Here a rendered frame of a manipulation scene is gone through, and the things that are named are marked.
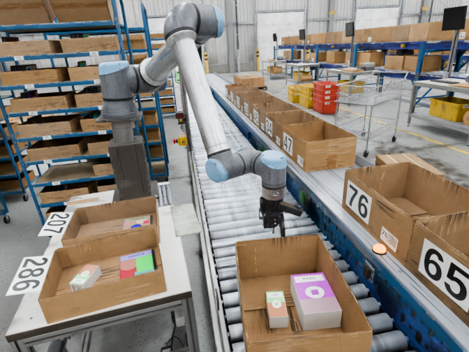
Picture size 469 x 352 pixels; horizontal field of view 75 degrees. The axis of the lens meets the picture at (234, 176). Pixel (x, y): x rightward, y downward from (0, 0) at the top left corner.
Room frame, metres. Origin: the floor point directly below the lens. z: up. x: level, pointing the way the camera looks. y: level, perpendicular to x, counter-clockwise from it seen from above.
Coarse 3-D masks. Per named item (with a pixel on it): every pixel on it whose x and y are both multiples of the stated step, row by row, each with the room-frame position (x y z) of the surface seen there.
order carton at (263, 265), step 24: (264, 240) 0.87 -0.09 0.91; (288, 240) 0.87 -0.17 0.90; (312, 240) 0.87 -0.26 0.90; (240, 264) 0.86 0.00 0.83; (264, 264) 0.87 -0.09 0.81; (288, 264) 0.87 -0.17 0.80; (312, 264) 0.87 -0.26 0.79; (240, 288) 0.64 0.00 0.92; (264, 288) 0.81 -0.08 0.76; (288, 288) 0.80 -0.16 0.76; (336, 288) 0.69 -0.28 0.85; (264, 312) 0.71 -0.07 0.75; (288, 312) 0.70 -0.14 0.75; (360, 312) 0.55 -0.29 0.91; (264, 336) 0.62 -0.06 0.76; (288, 336) 0.61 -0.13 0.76; (312, 336) 0.61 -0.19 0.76; (336, 336) 0.48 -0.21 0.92; (360, 336) 0.49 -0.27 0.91
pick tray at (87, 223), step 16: (80, 208) 1.31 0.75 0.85; (96, 208) 1.33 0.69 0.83; (112, 208) 1.34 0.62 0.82; (128, 208) 1.36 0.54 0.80; (144, 208) 1.38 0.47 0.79; (80, 224) 1.30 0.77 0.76; (96, 224) 1.30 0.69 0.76; (112, 224) 1.29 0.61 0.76; (64, 240) 1.04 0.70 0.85; (80, 240) 1.05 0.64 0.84; (160, 240) 1.13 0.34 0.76
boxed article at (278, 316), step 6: (270, 294) 0.74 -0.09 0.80; (276, 294) 0.73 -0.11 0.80; (282, 294) 0.73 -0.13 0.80; (270, 300) 0.71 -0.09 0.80; (276, 300) 0.71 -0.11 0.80; (282, 300) 0.71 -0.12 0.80; (270, 306) 0.69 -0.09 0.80; (276, 306) 0.69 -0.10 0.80; (282, 306) 0.69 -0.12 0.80; (270, 312) 0.67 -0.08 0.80; (276, 312) 0.66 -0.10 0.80; (282, 312) 0.66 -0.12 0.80; (270, 318) 0.65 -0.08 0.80; (276, 318) 0.65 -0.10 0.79; (282, 318) 0.65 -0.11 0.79; (270, 324) 0.65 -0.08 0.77; (276, 324) 0.65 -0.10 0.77; (282, 324) 0.65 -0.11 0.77
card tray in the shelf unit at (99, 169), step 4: (96, 160) 2.63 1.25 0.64; (100, 160) 2.74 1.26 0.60; (96, 164) 2.60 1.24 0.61; (100, 164) 2.51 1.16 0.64; (104, 164) 2.51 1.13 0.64; (108, 164) 2.51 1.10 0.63; (96, 168) 2.50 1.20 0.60; (100, 168) 2.50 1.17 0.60; (104, 168) 2.51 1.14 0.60; (108, 168) 2.51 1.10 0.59; (96, 172) 2.50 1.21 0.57; (100, 172) 2.50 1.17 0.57; (104, 172) 2.51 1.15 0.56; (108, 172) 2.51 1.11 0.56; (112, 172) 2.52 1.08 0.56
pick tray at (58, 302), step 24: (96, 240) 1.03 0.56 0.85; (120, 240) 1.05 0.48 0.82; (144, 240) 1.08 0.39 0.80; (72, 264) 0.99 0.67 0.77; (96, 264) 0.99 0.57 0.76; (48, 288) 0.81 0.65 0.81; (96, 288) 0.76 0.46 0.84; (120, 288) 0.78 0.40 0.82; (144, 288) 0.81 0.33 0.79; (48, 312) 0.72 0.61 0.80; (72, 312) 0.74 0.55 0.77
